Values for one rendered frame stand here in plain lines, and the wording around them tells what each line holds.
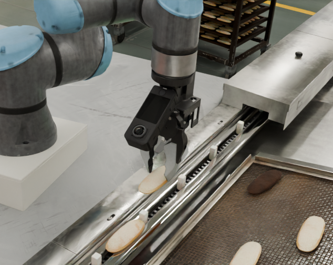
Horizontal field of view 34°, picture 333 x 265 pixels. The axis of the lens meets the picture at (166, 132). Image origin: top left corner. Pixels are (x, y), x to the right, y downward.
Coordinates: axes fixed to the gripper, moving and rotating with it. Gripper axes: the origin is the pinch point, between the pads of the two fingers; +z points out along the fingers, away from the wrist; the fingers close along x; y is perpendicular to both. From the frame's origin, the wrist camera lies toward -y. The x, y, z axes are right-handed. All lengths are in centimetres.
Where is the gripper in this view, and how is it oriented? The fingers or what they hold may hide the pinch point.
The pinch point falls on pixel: (157, 172)
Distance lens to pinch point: 101.3
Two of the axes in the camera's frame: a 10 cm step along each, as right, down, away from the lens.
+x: -8.4, -3.4, 4.2
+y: 5.3, -4.1, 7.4
